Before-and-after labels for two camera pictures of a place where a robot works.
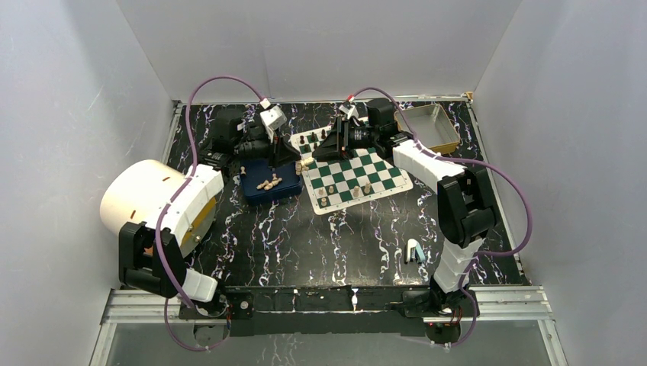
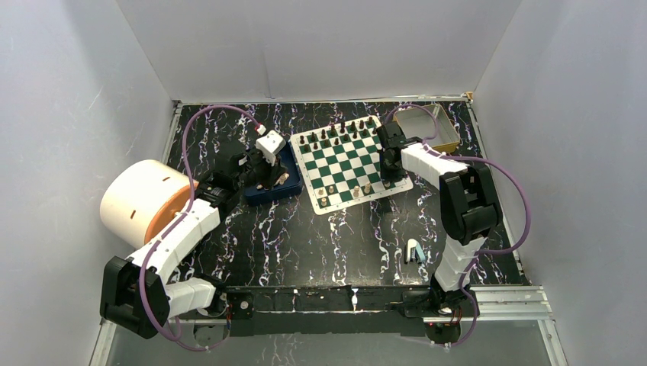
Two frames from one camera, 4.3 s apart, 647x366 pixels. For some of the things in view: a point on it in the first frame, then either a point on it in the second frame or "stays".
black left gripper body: x=253 y=148 → x=259 y=170
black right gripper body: x=362 y=138 → x=391 y=173
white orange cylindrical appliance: x=137 y=191 stays
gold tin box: x=432 y=126 stays
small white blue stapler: x=415 y=252 stays
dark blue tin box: x=262 y=184 stays
